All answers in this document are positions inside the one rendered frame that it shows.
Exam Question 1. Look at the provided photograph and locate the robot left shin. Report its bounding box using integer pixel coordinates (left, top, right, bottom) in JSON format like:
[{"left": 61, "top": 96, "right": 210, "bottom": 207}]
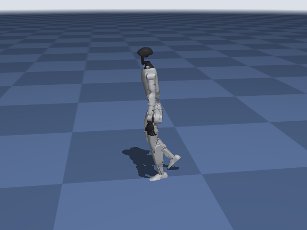
[{"left": 151, "top": 145, "right": 164, "bottom": 175}]

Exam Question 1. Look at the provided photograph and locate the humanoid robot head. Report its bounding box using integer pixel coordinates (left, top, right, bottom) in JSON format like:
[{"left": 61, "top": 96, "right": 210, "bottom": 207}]
[{"left": 137, "top": 47, "right": 154, "bottom": 69}]

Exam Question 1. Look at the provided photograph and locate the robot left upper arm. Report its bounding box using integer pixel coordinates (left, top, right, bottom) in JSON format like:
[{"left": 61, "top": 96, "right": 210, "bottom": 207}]
[{"left": 146, "top": 71, "right": 156, "bottom": 101}]

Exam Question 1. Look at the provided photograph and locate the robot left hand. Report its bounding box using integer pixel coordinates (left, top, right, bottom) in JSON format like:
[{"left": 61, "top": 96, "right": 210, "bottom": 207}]
[{"left": 145, "top": 117, "right": 156, "bottom": 136}]

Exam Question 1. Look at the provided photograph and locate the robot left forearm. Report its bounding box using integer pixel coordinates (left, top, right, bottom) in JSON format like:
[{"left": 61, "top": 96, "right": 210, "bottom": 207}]
[{"left": 147, "top": 94, "right": 156, "bottom": 121}]

